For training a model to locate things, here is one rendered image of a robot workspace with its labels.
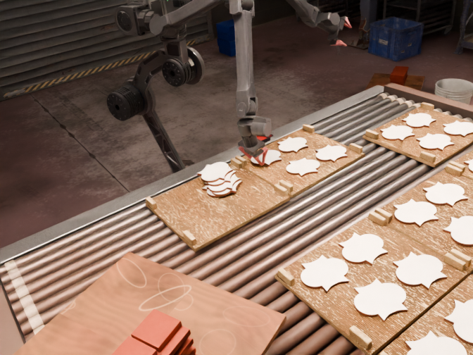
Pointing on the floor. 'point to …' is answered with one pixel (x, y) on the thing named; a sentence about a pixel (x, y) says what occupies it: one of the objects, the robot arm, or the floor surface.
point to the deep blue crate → (395, 38)
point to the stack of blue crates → (226, 37)
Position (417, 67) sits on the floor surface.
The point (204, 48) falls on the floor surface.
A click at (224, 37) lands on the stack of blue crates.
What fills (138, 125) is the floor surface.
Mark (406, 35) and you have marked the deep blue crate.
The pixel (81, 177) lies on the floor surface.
